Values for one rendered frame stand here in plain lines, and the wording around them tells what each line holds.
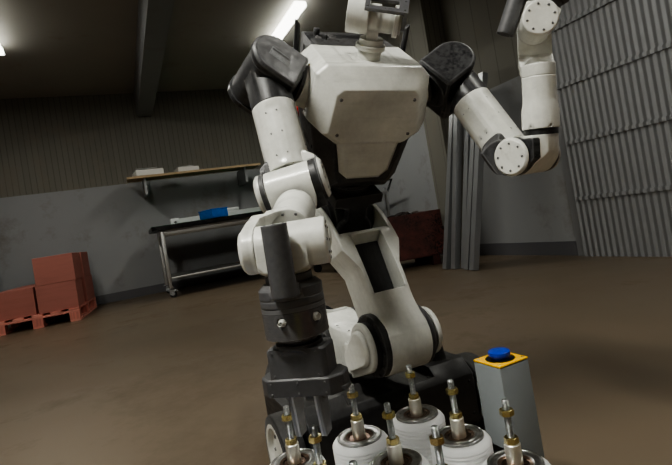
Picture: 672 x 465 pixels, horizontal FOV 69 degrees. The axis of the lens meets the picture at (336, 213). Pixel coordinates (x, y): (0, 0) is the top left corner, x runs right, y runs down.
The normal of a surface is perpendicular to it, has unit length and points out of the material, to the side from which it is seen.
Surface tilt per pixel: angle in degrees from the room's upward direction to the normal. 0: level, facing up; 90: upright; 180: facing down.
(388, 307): 55
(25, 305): 90
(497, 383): 90
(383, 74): 82
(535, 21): 95
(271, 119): 75
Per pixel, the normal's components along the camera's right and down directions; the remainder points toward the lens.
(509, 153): -0.80, 0.13
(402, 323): 0.22, -0.64
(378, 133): 0.29, 0.56
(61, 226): 0.40, -0.07
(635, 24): -0.91, 0.15
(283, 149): -0.15, -0.25
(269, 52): 0.52, -0.38
